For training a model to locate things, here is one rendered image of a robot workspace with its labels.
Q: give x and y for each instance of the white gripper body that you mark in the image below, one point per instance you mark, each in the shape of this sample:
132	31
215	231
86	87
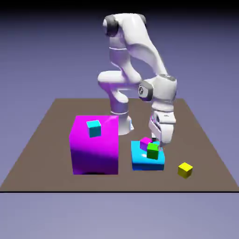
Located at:
164	128

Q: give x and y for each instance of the large cyan box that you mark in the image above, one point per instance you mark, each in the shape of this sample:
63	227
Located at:
143	160

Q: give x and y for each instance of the small green cube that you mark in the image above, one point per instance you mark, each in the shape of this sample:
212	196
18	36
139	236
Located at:
152	151

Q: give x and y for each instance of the small magenta cube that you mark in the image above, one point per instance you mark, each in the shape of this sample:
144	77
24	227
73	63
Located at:
144	142

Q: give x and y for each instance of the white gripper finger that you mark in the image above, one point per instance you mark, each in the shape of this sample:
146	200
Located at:
154	137
162	146

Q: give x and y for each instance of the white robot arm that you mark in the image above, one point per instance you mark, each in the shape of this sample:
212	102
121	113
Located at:
134	56

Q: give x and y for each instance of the large magenta box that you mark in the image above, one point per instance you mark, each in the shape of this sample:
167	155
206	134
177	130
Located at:
94	145

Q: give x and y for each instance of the small cyan cube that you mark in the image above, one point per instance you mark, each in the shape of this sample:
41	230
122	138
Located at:
94	128

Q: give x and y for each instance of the small yellow cube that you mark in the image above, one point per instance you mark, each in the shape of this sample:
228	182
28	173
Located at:
184	170

